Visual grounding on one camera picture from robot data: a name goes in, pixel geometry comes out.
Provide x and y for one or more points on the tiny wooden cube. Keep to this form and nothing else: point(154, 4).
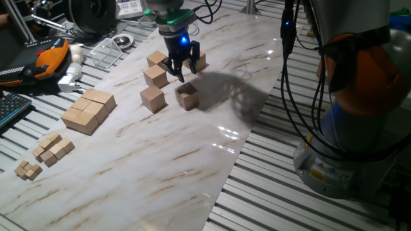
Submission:
point(23, 163)
point(29, 167)
point(36, 169)
point(20, 172)
point(31, 174)

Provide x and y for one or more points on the white egg shaped object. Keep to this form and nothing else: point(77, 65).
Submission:
point(77, 54)

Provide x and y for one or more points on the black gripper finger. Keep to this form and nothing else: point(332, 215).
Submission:
point(176, 69)
point(194, 57)

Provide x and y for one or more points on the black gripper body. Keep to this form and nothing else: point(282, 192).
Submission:
point(176, 43)

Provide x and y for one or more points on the silver metal frame rod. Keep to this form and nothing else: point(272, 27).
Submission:
point(18, 20)

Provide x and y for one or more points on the black round spool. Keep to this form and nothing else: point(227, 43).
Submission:
point(91, 14)

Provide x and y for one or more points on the black computer keyboard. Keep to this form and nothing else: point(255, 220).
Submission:
point(13, 107)

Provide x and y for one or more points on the black orange teach pendant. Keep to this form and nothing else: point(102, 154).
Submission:
point(48, 62)

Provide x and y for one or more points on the white marble pattern mat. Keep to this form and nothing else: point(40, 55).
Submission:
point(144, 167)

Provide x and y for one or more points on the blue bag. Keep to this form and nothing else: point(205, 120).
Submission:
point(401, 24)

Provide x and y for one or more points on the white control box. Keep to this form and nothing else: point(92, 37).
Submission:
point(130, 8)

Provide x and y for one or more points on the white power adapter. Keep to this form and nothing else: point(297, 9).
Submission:
point(71, 75)

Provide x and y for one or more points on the green gripper mount plate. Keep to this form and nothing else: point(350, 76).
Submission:
point(175, 17)

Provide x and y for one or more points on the clear plastic box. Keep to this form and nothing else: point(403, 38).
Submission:
point(106, 53)

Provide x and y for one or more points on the large wooden cube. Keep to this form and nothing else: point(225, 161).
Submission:
point(155, 75)
point(155, 57)
point(202, 62)
point(153, 97)
point(187, 96)

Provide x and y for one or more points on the medium wooden cube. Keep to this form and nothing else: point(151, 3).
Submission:
point(81, 103)
point(85, 122)
point(107, 100)
point(95, 109)
point(93, 94)
point(70, 114)

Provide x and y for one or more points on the aluminium profile post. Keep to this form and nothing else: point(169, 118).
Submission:
point(250, 6)

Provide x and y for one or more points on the small wooden cube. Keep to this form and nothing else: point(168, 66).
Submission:
point(57, 150)
point(48, 158)
point(66, 145)
point(46, 143)
point(38, 150)
point(54, 137)

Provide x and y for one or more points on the round metal tin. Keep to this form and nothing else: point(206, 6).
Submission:
point(122, 40)

